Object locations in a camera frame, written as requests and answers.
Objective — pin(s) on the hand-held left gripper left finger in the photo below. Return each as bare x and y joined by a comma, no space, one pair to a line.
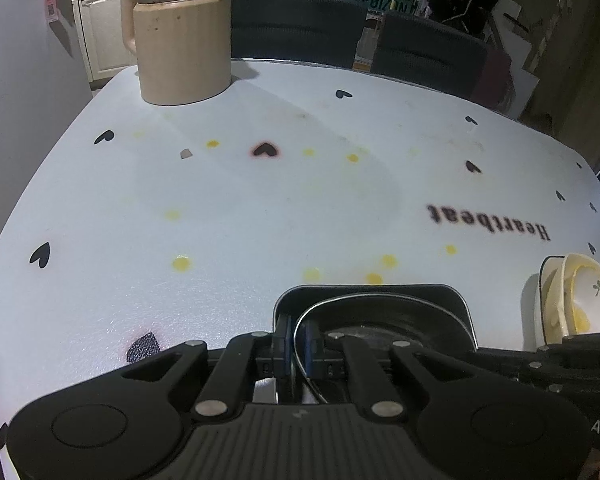
280,355

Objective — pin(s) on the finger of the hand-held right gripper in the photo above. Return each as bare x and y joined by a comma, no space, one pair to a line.
555,370

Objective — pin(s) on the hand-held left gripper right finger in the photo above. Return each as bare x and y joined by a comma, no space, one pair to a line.
312,355

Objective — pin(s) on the rectangular steel bowl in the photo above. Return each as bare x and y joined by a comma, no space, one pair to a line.
285,305

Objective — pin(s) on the small round steel bowl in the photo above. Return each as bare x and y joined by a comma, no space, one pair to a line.
370,317

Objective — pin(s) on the yellow-rimmed floral bowl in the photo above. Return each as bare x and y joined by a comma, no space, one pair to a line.
597,290

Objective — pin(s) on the small grey scrap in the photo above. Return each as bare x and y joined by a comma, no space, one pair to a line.
186,154

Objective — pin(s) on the maroon chair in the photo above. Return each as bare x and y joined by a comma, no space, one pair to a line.
495,80

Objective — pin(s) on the dark blue chair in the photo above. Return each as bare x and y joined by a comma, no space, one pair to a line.
425,55
295,30

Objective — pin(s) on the beige kettle with steel lid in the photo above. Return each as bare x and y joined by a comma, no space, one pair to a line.
180,50

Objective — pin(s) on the white kitchen base cabinet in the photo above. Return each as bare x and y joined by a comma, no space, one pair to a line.
105,35

